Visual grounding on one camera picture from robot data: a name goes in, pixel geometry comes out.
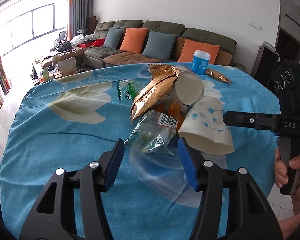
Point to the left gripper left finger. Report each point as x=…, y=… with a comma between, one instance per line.
x=53, y=213

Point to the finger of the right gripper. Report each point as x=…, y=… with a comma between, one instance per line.
x=239, y=119

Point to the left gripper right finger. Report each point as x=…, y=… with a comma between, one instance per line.
x=249, y=215

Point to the white dotted paper cup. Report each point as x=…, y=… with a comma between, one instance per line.
x=204, y=129

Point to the plain white paper cup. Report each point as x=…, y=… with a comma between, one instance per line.
x=187, y=88

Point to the clear plastic wrapper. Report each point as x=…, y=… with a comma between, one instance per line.
x=153, y=133

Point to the gold foil snack bag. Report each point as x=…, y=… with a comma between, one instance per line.
x=163, y=78

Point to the green white candy wrapper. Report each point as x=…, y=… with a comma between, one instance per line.
x=128, y=89

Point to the person's right hand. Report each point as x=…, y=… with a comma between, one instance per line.
x=281, y=169

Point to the small gold snack packet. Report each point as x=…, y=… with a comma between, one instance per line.
x=217, y=76

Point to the blue lidded coffee cup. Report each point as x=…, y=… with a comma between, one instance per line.
x=200, y=62

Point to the blue floral tablecloth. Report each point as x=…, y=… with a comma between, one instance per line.
x=70, y=122

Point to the grey-blue cushion near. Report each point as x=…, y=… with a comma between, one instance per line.
x=159, y=45

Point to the grey-blue cushion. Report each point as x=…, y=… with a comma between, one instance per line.
x=113, y=37
x=159, y=45

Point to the green sectional sofa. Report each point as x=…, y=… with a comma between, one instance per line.
x=188, y=40

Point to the orange cushion far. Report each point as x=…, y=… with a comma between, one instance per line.
x=133, y=40

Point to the grey-blue cushion far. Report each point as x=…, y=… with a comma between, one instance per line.
x=113, y=37

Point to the cluttered coffee table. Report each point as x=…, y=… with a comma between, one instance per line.
x=61, y=69

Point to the right orange grey curtain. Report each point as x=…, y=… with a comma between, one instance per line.
x=79, y=12

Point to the large window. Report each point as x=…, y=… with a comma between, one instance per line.
x=32, y=24

